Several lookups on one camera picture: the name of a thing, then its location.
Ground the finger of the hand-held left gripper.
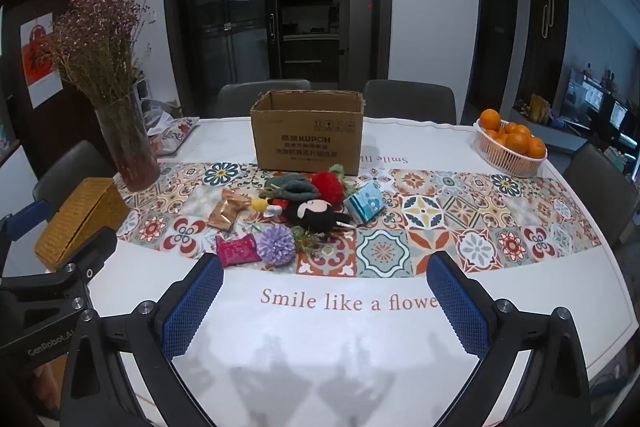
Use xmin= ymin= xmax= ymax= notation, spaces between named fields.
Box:
xmin=0 ymin=199 xmax=53 ymax=258
xmin=50 ymin=227 xmax=119 ymax=303

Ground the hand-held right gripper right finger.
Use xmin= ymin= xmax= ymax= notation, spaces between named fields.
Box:
xmin=426 ymin=250 xmax=596 ymax=427

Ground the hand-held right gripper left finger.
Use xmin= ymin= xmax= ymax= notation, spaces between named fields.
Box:
xmin=59 ymin=252 xmax=226 ymax=427

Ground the pink snack packet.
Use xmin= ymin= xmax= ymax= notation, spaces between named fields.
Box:
xmin=215 ymin=233 xmax=262 ymax=269

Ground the gold snack packet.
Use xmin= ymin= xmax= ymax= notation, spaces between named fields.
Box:
xmin=207 ymin=188 xmax=251 ymax=233

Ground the yellow red plush toy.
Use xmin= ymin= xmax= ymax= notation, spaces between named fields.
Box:
xmin=250 ymin=197 xmax=288 ymax=218

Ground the brown cardboard box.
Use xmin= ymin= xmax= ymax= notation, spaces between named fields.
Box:
xmin=250 ymin=89 xmax=365 ymax=176

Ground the yellow woven wicker box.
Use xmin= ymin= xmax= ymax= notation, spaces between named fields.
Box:
xmin=34 ymin=177 xmax=132 ymax=273

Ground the grey dining chair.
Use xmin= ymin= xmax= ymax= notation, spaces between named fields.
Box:
xmin=562 ymin=143 xmax=640 ymax=248
xmin=217 ymin=79 xmax=312 ymax=118
xmin=363 ymin=79 xmax=457 ymax=125
xmin=32 ymin=139 xmax=116 ymax=208

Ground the dark wooden door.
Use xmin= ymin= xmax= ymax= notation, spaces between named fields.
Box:
xmin=0 ymin=0 xmax=96 ymax=188

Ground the purple plush flower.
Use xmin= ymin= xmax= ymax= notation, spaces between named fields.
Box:
xmin=256 ymin=226 xmax=328 ymax=266

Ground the glass vase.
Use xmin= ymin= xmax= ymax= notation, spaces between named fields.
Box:
xmin=95 ymin=99 xmax=161 ymax=192

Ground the floral printed cushion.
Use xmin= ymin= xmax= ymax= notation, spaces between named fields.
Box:
xmin=147 ymin=117 xmax=201 ymax=155

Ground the white plastic bag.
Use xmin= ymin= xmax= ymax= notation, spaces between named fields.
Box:
xmin=141 ymin=99 xmax=176 ymax=130

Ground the white plastic fruit basket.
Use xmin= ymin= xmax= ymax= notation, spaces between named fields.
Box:
xmin=473 ymin=119 xmax=548 ymax=178

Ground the black plush toy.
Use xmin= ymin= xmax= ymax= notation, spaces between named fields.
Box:
xmin=284 ymin=199 xmax=353 ymax=240

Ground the green knitted cloth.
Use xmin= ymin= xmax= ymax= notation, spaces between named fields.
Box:
xmin=264 ymin=174 xmax=321 ymax=202

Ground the pile of oranges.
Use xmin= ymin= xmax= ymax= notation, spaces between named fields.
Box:
xmin=478 ymin=108 xmax=547 ymax=159

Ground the dried purple flower bouquet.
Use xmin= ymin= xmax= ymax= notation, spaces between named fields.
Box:
xmin=42 ymin=0 xmax=153 ymax=108

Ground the yellow bag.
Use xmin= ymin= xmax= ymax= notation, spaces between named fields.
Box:
xmin=530 ymin=94 xmax=551 ymax=122

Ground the large screen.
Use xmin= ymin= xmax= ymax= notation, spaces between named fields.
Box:
xmin=564 ymin=68 xmax=608 ymax=112

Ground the small computer monitor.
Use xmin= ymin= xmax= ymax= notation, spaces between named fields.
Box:
xmin=609 ymin=99 xmax=629 ymax=131

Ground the dark glass sliding door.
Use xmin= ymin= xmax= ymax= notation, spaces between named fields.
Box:
xmin=165 ymin=0 xmax=281 ymax=108

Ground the grey door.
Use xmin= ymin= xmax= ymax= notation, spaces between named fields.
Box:
xmin=337 ymin=0 xmax=380 ymax=90

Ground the red wall poster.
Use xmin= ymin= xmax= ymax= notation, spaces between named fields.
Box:
xmin=20 ymin=13 xmax=63 ymax=108

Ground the dark door with gold handle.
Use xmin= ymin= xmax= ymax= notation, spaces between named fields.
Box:
xmin=520 ymin=0 xmax=571 ymax=108

